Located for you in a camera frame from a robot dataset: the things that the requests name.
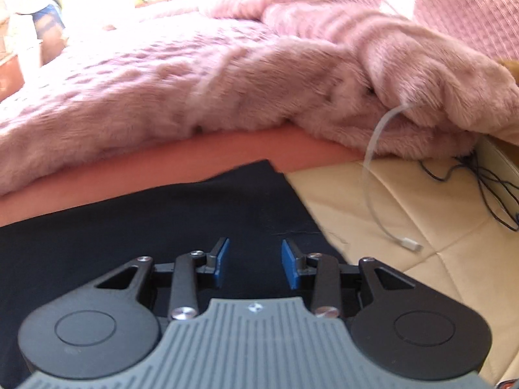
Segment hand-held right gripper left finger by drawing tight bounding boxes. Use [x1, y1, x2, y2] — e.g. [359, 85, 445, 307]
[94, 237, 230, 321]

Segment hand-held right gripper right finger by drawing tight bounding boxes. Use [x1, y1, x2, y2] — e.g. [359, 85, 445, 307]
[281, 238, 417, 320]

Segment black pants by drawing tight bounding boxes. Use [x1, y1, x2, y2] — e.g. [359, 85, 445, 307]
[0, 159, 349, 389]

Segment salmon mattress sheet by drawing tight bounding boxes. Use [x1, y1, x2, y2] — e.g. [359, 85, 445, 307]
[0, 124, 366, 228]

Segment pink fluffy blanket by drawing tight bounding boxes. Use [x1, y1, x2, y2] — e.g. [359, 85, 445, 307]
[0, 0, 519, 199]

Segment pink storage box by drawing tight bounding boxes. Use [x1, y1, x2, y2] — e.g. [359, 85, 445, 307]
[0, 54, 25, 102]

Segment blue cloth bundle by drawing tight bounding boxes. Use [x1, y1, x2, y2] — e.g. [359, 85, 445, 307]
[32, 2, 66, 41]

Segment pink quilted headboard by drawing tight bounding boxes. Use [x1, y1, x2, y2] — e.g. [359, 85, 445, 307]
[310, 0, 519, 63]

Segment white charging cable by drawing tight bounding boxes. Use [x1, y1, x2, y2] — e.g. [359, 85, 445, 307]
[362, 104, 424, 252]

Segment black cable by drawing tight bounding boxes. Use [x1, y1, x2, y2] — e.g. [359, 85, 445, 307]
[417, 152, 519, 231]

